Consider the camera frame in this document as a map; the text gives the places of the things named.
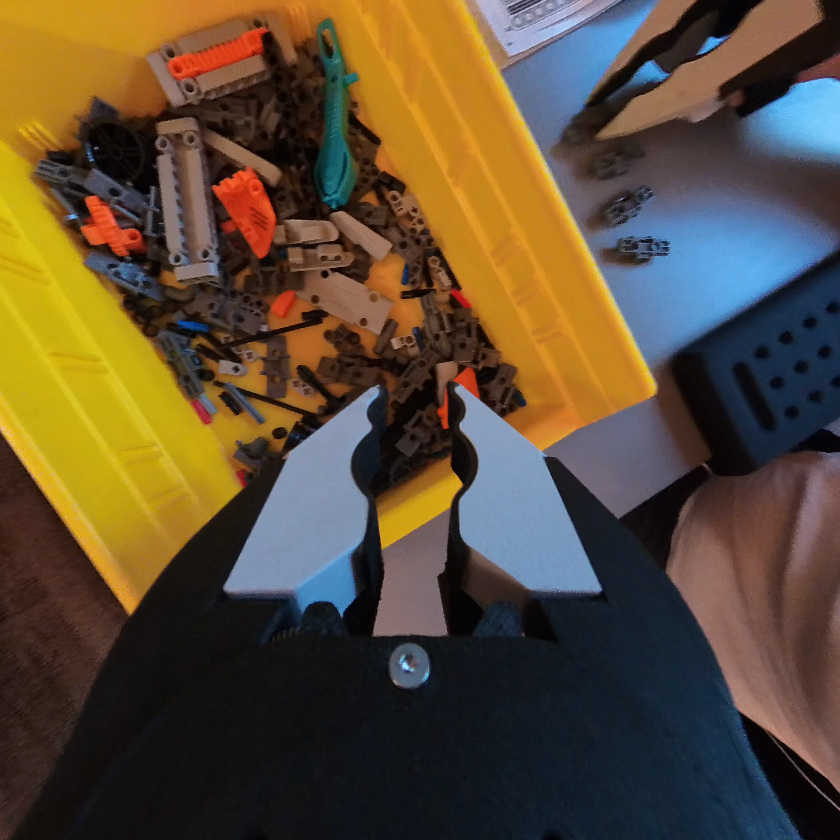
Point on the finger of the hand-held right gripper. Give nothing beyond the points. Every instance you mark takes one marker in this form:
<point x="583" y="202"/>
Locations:
<point x="646" y="33"/>
<point x="709" y="72"/>

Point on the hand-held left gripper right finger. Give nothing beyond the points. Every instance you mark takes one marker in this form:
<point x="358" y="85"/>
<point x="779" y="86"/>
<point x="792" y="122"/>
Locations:
<point x="525" y="525"/>

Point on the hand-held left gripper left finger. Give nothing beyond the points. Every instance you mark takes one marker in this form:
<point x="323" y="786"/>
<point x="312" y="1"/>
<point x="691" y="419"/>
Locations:
<point x="302" y="525"/>

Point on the small dark grey brick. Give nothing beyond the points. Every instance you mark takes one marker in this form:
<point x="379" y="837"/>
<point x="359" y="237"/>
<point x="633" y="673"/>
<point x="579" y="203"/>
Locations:
<point x="617" y="161"/>
<point x="628" y="205"/>
<point x="581" y="134"/>
<point x="643" y="248"/>

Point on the toy instruction booklet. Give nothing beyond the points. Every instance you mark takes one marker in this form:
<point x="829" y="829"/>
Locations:
<point x="525" y="26"/>

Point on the pile of toy bricks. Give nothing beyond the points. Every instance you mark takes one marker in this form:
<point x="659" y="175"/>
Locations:
<point x="420" y="354"/>

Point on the yellow plastic bin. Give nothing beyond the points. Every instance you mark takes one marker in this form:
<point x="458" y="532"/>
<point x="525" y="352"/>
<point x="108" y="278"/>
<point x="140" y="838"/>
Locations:
<point x="65" y="367"/>

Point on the grey desk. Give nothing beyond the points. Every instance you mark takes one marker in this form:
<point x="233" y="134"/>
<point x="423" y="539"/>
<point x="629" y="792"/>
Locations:
<point x="722" y="216"/>

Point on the light grey panel brick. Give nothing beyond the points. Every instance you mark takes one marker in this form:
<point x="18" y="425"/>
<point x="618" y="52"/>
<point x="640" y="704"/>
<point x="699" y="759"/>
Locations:
<point x="348" y="298"/>

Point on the person's beige trousers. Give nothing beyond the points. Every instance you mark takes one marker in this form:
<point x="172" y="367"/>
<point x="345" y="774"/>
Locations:
<point x="768" y="590"/>

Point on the black perforated block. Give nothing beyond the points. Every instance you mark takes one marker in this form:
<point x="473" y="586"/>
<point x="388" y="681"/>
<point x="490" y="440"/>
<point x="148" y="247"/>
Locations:
<point x="774" y="367"/>

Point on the orange panel brick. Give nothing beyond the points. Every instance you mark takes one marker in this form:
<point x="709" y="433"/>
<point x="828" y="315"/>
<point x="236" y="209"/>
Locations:
<point x="246" y="210"/>

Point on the teal brick separator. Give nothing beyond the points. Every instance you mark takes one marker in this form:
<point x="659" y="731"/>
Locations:
<point x="334" y="151"/>

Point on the orange cross connector brick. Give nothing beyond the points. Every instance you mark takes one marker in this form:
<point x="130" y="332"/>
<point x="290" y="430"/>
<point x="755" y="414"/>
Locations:
<point x="105" y="229"/>

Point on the black toy wheel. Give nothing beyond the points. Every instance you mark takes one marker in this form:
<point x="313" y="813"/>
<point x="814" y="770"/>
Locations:
<point x="118" y="154"/>

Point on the grey block with orange rack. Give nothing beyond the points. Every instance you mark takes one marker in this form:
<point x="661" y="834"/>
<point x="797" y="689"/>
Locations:
<point x="223" y="82"/>

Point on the light grey long frame brick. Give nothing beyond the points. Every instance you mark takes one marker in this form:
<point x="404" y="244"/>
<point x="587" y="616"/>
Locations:
<point x="187" y="197"/>

